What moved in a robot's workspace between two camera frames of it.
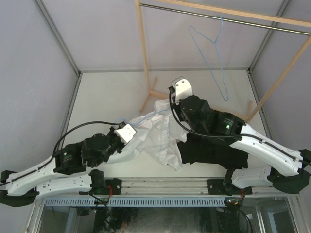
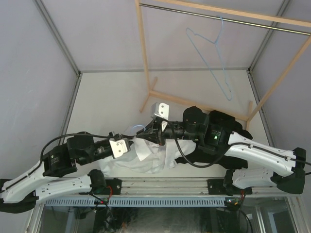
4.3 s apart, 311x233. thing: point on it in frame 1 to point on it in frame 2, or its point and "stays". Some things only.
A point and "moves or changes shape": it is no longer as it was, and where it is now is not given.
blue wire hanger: x=143 y=121 to x=139 y=125
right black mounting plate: x=215 y=187 stays
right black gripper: x=176 y=105 to x=155 y=132
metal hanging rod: x=225 y=19 stays
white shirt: x=157 y=137 moves or changes shape
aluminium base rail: x=166 y=187 stays
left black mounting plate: x=115 y=184 stays
